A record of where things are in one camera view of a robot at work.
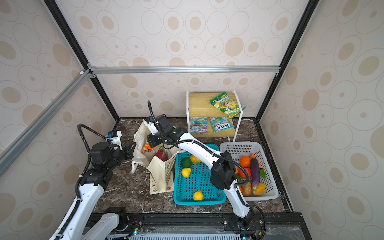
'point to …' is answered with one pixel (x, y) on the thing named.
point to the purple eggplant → (255, 173)
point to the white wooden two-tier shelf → (213, 114)
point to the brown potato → (247, 189)
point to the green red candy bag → (198, 125)
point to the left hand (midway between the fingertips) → (138, 141)
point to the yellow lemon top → (194, 159)
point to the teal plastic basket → (193, 183)
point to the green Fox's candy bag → (220, 123)
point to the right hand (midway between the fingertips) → (147, 139)
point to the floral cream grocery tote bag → (159, 160)
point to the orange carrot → (252, 156)
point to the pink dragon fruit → (162, 154)
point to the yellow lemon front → (198, 196)
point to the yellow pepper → (260, 189)
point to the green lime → (186, 162)
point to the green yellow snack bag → (230, 106)
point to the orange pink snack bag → (146, 147)
